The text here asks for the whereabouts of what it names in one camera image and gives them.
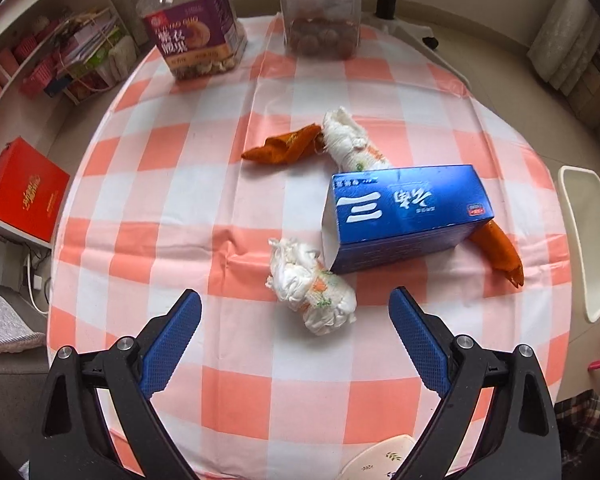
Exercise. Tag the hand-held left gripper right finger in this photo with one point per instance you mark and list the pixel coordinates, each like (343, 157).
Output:
(420, 340)

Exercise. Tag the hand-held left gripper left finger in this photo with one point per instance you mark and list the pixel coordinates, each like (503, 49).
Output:
(172, 340)

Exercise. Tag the blue cardboard box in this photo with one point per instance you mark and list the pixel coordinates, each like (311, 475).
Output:
(405, 210)

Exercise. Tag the floral paper plate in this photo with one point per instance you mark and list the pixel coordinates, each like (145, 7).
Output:
(375, 460)

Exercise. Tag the orange checkered tablecloth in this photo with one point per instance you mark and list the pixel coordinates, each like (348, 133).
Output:
(180, 210)

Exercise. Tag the grey slipper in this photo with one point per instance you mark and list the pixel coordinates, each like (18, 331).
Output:
(2, 320)

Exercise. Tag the plaid trousers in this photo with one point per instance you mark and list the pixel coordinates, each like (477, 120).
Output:
(582, 420)

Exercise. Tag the red gift box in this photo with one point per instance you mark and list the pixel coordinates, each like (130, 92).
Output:
(27, 190)

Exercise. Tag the pile of papers and bags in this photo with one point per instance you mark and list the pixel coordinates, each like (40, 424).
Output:
(95, 50)

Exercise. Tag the purple label nut jar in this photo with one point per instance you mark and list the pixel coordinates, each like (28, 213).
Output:
(195, 35)

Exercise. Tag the beige curtain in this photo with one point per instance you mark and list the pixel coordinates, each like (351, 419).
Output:
(565, 45)

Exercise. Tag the clear plastic snack jar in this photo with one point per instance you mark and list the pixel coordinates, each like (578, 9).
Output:
(320, 20)

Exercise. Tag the white wall bookshelf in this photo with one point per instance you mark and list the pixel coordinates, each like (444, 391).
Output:
(10, 25)

